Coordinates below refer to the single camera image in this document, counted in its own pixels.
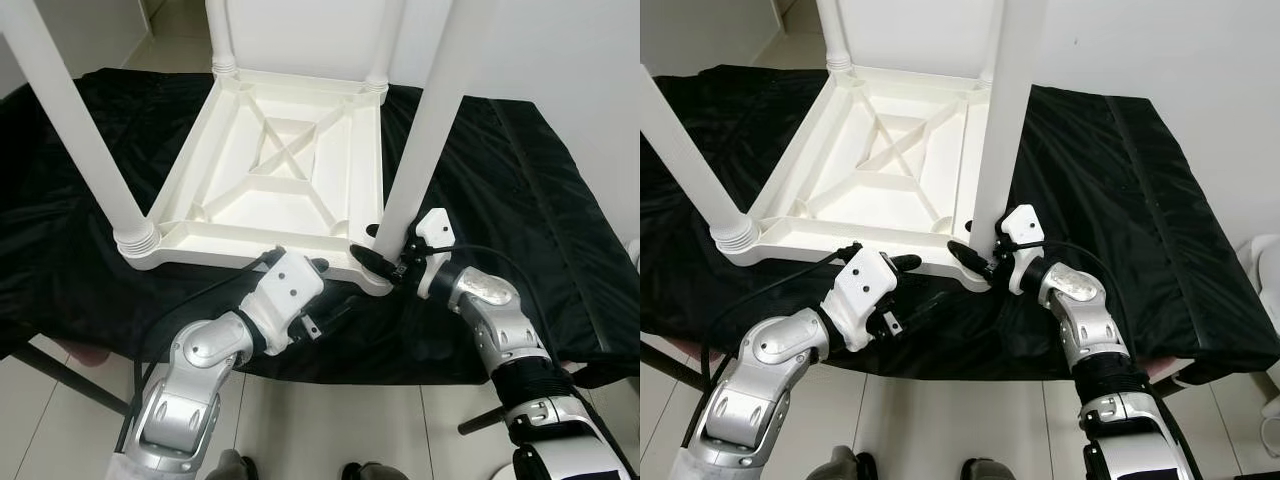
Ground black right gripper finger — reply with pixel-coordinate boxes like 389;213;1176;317
350;243;402;287
945;240;997;282

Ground black cloth table cover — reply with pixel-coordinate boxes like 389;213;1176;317
640;65;1280;381
0;68;641;386

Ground grey left robot foot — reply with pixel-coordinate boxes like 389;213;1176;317
205;450;259;480
808;447;881;480

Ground grey robot foot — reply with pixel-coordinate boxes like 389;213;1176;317
960;456;1021;480
342;460;411;480
808;447;881;480
205;450;259;480

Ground grey right robot foot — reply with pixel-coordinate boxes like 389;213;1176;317
342;460;411;480
960;456;1021;480

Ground black metal table leg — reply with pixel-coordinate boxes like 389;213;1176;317
458;402;511;436
10;340;131;416
640;345;706;391

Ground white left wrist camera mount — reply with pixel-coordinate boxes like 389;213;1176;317
240;250;326;356
830;247;899;351

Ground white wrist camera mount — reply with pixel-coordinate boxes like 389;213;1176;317
240;250;326;356
413;207;459;299
1000;204;1046;296
830;247;899;351

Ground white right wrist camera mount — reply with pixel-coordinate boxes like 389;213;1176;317
1000;204;1046;296
413;207;459;299

